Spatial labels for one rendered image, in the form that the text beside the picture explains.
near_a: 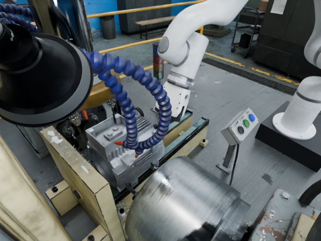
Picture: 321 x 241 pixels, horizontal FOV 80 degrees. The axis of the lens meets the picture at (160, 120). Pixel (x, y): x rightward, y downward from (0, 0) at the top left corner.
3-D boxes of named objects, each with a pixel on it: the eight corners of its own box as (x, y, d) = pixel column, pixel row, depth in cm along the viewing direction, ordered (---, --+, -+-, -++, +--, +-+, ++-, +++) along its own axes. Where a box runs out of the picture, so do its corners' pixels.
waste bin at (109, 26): (112, 35, 556) (109, 11, 518) (119, 38, 533) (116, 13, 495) (100, 37, 536) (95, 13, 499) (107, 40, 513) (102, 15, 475)
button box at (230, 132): (230, 147, 72) (241, 143, 67) (219, 131, 72) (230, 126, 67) (249, 125, 81) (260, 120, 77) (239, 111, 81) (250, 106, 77)
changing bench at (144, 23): (174, 31, 589) (174, 15, 562) (181, 33, 569) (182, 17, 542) (135, 39, 521) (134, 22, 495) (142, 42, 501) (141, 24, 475)
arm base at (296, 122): (282, 109, 107) (297, 79, 94) (321, 126, 96) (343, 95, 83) (265, 125, 98) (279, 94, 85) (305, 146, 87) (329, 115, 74)
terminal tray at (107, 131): (109, 164, 56) (104, 147, 52) (90, 146, 62) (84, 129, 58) (139, 143, 63) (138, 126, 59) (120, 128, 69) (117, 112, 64)
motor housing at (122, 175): (124, 201, 64) (115, 164, 52) (93, 169, 74) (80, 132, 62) (165, 166, 75) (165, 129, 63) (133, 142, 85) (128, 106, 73)
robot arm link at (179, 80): (198, 82, 64) (195, 90, 65) (178, 74, 69) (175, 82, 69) (187, 77, 57) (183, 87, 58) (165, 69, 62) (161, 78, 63)
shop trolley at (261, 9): (272, 54, 432) (292, 2, 370) (242, 59, 405) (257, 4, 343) (255, 47, 470) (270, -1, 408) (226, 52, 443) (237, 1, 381)
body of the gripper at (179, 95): (197, 88, 64) (184, 118, 67) (173, 79, 69) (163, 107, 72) (186, 84, 58) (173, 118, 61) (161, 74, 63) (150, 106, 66)
